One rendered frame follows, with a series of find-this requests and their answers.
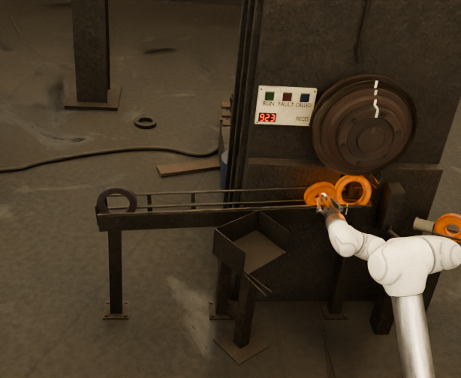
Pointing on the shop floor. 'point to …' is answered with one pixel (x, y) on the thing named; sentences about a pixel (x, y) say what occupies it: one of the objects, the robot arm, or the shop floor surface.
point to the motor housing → (382, 313)
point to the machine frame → (275, 151)
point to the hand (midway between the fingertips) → (322, 193)
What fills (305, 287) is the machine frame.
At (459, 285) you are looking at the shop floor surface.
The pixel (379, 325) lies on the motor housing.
